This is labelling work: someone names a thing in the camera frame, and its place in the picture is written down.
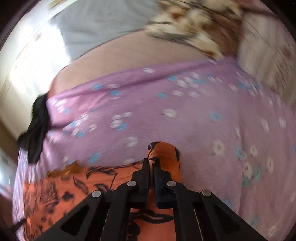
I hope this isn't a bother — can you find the orange black floral garment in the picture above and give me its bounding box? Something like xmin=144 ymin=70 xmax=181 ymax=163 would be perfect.
xmin=21 ymin=141 xmax=183 ymax=241

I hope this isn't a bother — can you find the purple floral bedsheet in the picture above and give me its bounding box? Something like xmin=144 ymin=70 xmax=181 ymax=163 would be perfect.
xmin=12 ymin=57 xmax=295 ymax=240

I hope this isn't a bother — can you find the black crumpled garment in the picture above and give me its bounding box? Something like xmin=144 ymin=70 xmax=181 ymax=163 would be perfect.
xmin=17 ymin=93 xmax=51 ymax=164

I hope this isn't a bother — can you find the pink beige mattress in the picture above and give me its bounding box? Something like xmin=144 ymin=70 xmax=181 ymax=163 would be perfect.
xmin=49 ymin=31 xmax=207 ymax=96

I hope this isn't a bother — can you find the striped white pillow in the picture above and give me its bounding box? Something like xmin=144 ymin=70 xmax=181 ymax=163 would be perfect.
xmin=237 ymin=14 xmax=295 ymax=109

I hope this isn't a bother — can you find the brown white patterned cloth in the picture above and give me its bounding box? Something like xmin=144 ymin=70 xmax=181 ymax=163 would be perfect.
xmin=144 ymin=1 xmax=242 ymax=59

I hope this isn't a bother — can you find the grey pillow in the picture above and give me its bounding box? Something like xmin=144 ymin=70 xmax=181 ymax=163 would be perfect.
xmin=51 ymin=1 xmax=159 ymax=61

